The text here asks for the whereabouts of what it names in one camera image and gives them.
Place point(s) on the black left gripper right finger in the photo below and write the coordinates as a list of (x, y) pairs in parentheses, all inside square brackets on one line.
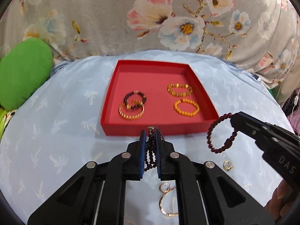
[(205, 193)]

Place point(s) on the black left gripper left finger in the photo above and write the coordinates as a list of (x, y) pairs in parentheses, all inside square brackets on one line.
[(95, 194)]

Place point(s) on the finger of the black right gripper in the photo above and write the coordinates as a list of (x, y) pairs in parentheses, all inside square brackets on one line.
[(250, 126)]

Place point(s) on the thin gold bangle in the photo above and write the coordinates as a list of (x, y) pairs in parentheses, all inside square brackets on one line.
[(168, 204)]

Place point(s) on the small gold hoop earring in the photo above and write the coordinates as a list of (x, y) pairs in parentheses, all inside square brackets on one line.
[(164, 188)]

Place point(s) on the dark purple bead strand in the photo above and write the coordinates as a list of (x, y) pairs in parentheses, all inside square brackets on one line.
[(151, 148)]

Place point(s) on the person's right hand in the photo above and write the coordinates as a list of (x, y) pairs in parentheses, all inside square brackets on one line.
[(275, 205)]

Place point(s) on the grey floral blanket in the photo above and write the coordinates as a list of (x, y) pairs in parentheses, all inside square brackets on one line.
[(259, 36)]

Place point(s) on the red cardboard box tray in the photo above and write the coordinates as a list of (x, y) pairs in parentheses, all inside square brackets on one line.
[(152, 78)]

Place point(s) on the colourful cartoon bedsheet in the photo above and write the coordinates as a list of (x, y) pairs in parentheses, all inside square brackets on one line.
[(5, 117)]

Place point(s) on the green cushion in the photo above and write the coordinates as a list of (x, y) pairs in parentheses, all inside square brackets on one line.
[(23, 70)]

